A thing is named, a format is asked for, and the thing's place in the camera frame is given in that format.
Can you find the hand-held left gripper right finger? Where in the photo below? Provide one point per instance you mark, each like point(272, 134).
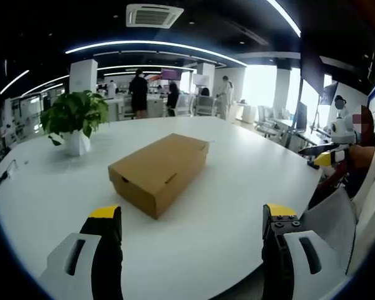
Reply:
point(287, 268)

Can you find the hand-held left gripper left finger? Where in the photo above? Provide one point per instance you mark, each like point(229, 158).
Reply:
point(90, 268)

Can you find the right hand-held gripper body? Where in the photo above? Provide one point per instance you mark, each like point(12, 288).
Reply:
point(342, 128)

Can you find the brown cardboard shoe box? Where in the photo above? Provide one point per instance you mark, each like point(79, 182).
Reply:
point(162, 162)

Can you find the person's dark red shirt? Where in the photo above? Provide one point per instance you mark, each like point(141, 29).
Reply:
point(370, 137)

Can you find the dark computer monitor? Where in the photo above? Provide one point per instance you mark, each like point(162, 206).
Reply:
point(301, 115)

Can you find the white office chair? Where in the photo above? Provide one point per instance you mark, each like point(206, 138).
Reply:
point(268, 123)

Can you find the white and grey chair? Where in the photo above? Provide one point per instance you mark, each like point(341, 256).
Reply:
point(334, 218)

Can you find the grey mesh office chair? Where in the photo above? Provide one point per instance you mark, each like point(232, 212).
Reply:
point(184, 104)
point(205, 105)

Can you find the short ceiling light strip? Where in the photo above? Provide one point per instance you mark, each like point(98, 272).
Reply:
point(286, 17)

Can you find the white faceted plant pot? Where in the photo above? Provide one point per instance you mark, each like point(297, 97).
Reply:
point(76, 143)

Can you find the green leafy plant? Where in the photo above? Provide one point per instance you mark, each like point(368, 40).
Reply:
point(75, 112)

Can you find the long curved ceiling light strip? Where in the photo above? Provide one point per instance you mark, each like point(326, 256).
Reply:
point(156, 43)

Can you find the ceiling air conditioner vent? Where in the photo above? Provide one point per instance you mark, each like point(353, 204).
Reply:
point(154, 15)

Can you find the pink wall screen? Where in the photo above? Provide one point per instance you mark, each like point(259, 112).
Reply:
point(171, 74)

